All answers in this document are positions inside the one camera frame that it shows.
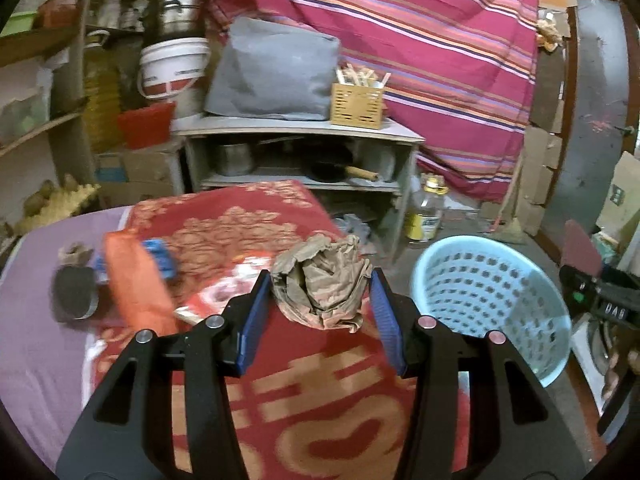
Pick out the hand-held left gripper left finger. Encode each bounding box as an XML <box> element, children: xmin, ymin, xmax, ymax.
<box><xmin>56</xmin><ymin>270</ymin><xmax>273</xmax><ymax>480</ymax></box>

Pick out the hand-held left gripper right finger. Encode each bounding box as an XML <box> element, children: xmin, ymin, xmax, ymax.
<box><xmin>370</xmin><ymin>267</ymin><xmax>586</xmax><ymax>480</ymax></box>

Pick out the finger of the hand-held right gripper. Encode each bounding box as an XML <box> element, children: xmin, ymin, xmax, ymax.
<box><xmin>559</xmin><ymin>265</ymin><xmax>596</xmax><ymax>318</ymax></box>

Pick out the dark red wrapper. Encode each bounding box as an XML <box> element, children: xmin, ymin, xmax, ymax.
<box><xmin>561</xmin><ymin>220</ymin><xmax>603</xmax><ymax>281</ymax></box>

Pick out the red and white wrapper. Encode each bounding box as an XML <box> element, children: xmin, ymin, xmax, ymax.
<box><xmin>172</xmin><ymin>267</ymin><xmax>256</xmax><ymax>326</ymax></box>

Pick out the brown paper bag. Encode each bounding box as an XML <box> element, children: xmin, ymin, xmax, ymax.
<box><xmin>270</xmin><ymin>235</ymin><xmax>373</xmax><ymax>333</ymax></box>

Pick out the light blue plastic basket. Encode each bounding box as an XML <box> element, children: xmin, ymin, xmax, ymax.
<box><xmin>410</xmin><ymin>235</ymin><xmax>572</xmax><ymax>388</ymax></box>

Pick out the blue wrapper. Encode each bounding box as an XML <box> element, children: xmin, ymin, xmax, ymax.
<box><xmin>95</xmin><ymin>239</ymin><xmax>177</xmax><ymax>281</ymax></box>

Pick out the black round tin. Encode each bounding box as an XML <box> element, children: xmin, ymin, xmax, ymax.
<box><xmin>51</xmin><ymin>265</ymin><xmax>97</xmax><ymax>322</ymax></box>

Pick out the person's right hand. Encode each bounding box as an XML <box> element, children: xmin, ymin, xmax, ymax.
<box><xmin>602</xmin><ymin>347</ymin><xmax>626</xmax><ymax>401</ymax></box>

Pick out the straw broom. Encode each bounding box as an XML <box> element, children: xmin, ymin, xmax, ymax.
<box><xmin>487</xmin><ymin>150</ymin><xmax>528</xmax><ymax>246</ymax></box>

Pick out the clear oil bottle yellow cap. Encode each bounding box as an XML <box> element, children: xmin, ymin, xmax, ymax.
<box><xmin>405</xmin><ymin>174</ymin><xmax>448</xmax><ymax>244</ymax></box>

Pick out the red patterned towel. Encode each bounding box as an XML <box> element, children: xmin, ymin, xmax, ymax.
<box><xmin>90</xmin><ymin>180</ymin><xmax>471</xmax><ymax>480</ymax></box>

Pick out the small steel pot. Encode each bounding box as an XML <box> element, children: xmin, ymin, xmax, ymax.
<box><xmin>215</xmin><ymin>142</ymin><xmax>257</xmax><ymax>177</ymax></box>

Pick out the grey low cabinet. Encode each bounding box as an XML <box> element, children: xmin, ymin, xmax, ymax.
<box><xmin>171</xmin><ymin>114</ymin><xmax>426</xmax><ymax>263</ymax></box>

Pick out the yellow utensil holder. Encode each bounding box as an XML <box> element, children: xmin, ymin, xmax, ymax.
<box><xmin>330</xmin><ymin>82</ymin><xmax>386</xmax><ymax>130</ymax></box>

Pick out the purple towel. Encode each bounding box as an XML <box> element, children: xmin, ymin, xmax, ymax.
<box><xmin>0</xmin><ymin>205</ymin><xmax>131</xmax><ymax>471</ymax></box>

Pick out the egg tray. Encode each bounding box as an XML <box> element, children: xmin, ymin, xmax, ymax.
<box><xmin>14</xmin><ymin>180</ymin><xmax>102</xmax><ymax>235</ymax></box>

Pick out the red plastic basket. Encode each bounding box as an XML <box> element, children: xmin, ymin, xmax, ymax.
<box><xmin>116</xmin><ymin>102</ymin><xmax>177</xmax><ymax>150</ymax></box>

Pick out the bundle of chopsticks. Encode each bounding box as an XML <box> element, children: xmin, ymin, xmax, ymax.
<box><xmin>337</xmin><ymin>62</ymin><xmax>393</xmax><ymax>90</ymax></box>

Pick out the grey fabric bag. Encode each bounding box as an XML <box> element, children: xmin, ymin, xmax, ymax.
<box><xmin>204</xmin><ymin>16</ymin><xmax>342</xmax><ymax>122</ymax></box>

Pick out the yellow oil jug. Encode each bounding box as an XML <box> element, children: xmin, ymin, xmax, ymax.
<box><xmin>82</xmin><ymin>30</ymin><xmax>125</xmax><ymax>153</ymax></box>

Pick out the white plastic bucket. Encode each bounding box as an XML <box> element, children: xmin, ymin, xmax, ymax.
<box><xmin>137</xmin><ymin>37</ymin><xmax>212</xmax><ymax>106</ymax></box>

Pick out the red striped sheet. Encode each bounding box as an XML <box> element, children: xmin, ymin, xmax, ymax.
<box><xmin>200</xmin><ymin>0</ymin><xmax>541</xmax><ymax>203</ymax></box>

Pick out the clear plastic container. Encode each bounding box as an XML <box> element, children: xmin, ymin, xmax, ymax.
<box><xmin>0</xmin><ymin>87</ymin><xmax>51</xmax><ymax>136</ymax></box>

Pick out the large steel pot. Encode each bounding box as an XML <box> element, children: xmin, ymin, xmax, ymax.
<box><xmin>156</xmin><ymin>0</ymin><xmax>207</xmax><ymax>40</ymax></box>

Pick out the white plastic jar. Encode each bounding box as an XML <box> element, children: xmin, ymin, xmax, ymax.
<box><xmin>97</xmin><ymin>0</ymin><xmax>123</xmax><ymax>28</ymax></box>
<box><xmin>122</xmin><ymin>2</ymin><xmax>151</xmax><ymax>31</ymax></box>

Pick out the wooden shelf unit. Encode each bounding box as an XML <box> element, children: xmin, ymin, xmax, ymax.
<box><xmin>0</xmin><ymin>0</ymin><xmax>101</xmax><ymax>161</ymax></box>

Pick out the small red basket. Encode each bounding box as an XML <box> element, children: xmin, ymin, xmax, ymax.
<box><xmin>39</xmin><ymin>0</ymin><xmax>82</xmax><ymax>28</ymax></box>

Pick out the green plastic tray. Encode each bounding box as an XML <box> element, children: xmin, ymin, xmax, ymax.
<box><xmin>0</xmin><ymin>10</ymin><xmax>40</xmax><ymax>37</ymax></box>

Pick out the frying pan with wooden handle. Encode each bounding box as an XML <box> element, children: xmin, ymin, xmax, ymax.
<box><xmin>309</xmin><ymin>160</ymin><xmax>380</xmax><ymax>184</ymax></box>

